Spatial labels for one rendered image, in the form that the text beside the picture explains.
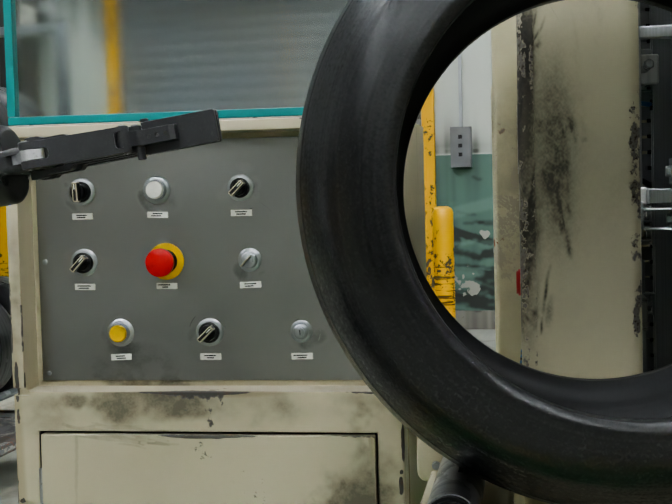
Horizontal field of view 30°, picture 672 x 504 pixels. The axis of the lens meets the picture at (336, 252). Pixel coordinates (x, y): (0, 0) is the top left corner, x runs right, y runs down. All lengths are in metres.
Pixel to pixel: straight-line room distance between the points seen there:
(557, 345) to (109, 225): 0.71
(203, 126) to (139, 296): 0.67
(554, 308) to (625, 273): 0.08
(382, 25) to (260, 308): 0.80
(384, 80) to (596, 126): 0.42
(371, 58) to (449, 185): 9.12
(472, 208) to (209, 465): 8.44
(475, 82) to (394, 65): 9.12
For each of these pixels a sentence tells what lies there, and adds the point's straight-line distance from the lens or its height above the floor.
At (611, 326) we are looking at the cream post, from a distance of 1.38.
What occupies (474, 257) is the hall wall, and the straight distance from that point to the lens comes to 10.11.
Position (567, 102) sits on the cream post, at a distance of 1.37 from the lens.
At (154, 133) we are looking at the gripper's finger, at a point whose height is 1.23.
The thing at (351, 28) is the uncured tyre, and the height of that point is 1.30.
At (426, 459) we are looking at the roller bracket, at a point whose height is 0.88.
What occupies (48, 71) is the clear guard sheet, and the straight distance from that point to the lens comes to 1.81.
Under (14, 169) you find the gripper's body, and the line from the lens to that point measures 1.18.
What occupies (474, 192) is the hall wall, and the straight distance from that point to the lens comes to 10.09.
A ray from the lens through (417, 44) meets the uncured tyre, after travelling 1.00.
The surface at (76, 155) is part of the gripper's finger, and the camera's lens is 1.15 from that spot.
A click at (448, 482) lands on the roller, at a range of 1.08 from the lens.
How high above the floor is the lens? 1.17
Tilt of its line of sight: 3 degrees down
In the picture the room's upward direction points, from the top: 1 degrees counter-clockwise
